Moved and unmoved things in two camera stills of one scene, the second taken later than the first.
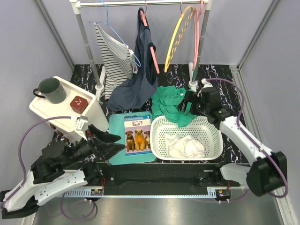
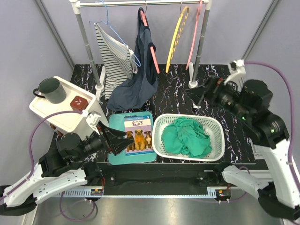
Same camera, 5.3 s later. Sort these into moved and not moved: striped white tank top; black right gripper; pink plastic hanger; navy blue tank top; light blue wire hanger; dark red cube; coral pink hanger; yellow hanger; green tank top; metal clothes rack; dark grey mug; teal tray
Moved: green tank top; yellow hanger; black right gripper; pink plastic hanger
Not moved: teal tray; light blue wire hanger; metal clothes rack; striped white tank top; navy blue tank top; dark grey mug; dark red cube; coral pink hanger
